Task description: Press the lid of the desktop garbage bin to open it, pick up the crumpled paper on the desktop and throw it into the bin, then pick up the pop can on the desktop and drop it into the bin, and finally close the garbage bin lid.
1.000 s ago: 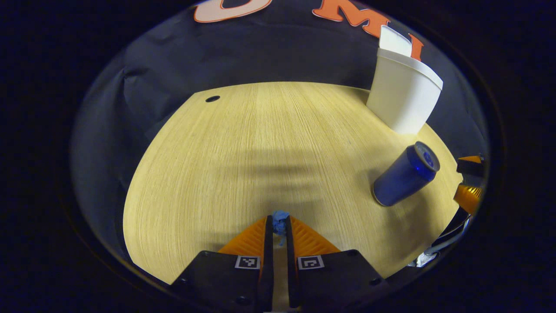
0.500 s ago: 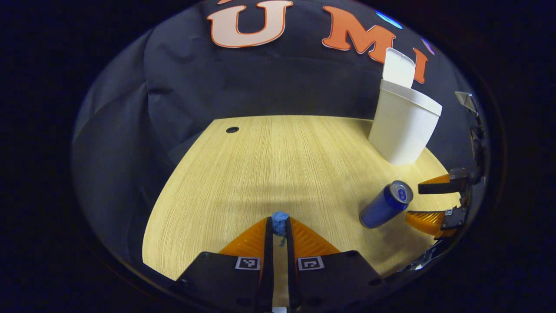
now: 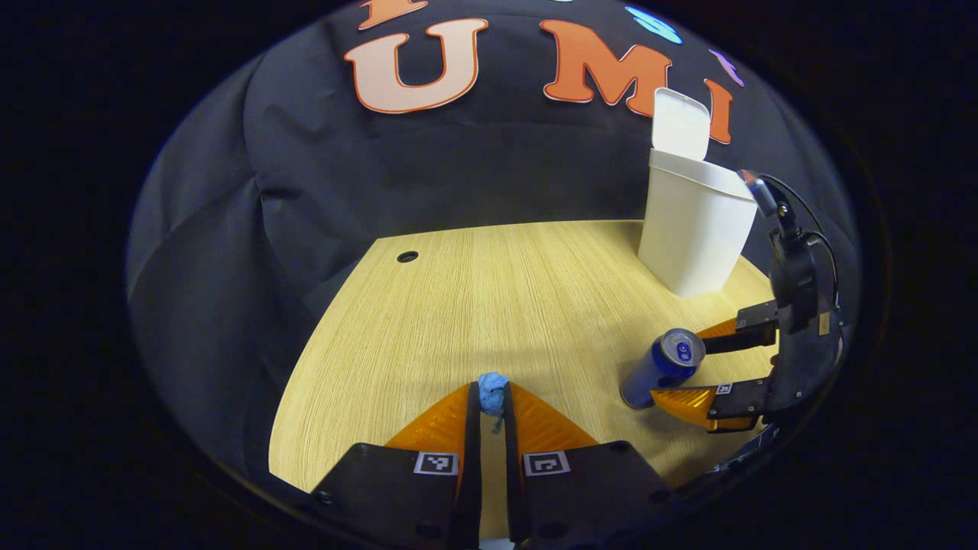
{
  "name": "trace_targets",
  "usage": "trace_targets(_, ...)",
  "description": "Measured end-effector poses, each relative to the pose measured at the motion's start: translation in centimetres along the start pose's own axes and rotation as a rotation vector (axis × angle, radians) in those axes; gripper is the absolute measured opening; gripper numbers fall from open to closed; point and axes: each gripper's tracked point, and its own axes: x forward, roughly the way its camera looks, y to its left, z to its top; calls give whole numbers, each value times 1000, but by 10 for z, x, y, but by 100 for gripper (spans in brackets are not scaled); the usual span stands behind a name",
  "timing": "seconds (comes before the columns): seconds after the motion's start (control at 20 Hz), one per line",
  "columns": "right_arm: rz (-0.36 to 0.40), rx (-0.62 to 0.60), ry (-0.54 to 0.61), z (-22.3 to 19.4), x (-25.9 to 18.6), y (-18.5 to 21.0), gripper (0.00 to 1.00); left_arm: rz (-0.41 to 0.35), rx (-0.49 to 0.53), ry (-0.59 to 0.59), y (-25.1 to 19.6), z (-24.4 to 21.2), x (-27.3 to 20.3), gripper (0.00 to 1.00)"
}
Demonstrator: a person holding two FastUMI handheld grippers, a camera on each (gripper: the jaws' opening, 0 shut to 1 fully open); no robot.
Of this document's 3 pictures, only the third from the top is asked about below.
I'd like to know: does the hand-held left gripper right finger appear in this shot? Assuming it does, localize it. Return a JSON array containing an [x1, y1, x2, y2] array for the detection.
[[500, 382, 677, 550]]

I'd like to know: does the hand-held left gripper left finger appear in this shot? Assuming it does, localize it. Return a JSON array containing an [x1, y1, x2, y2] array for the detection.
[[309, 382, 484, 550]]

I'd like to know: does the blue pop can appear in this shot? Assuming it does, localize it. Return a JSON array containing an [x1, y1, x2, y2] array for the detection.
[[619, 328, 707, 411]]

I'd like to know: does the blue paper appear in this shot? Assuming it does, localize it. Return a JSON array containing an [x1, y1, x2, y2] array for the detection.
[[478, 372, 510, 417]]

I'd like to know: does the white desktop garbage bin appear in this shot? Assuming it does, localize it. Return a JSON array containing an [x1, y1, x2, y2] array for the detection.
[[637, 87, 759, 299]]

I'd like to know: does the black backdrop cloth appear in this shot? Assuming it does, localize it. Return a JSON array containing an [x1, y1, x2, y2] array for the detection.
[[126, 0, 860, 490]]

